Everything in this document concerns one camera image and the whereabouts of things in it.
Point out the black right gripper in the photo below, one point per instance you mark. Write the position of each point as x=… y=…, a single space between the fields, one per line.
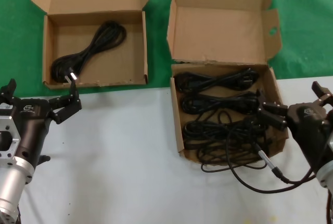
x=309 y=125

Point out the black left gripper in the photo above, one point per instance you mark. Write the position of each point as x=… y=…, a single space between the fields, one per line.
x=32 y=128

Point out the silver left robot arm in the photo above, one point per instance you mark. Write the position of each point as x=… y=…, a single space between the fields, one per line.
x=10 y=190

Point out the cardboard box with plain lid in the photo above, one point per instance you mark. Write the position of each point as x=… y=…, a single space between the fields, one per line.
x=117 y=52

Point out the cardboard box with torn lid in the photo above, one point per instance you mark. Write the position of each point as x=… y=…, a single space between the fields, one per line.
x=221 y=31

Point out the black left wrist connector stub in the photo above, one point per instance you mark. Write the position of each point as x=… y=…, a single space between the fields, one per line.
x=44 y=159

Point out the green cloth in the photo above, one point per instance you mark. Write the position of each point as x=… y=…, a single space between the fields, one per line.
x=15 y=26

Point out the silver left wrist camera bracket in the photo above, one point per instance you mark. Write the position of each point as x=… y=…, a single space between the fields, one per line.
x=7 y=130

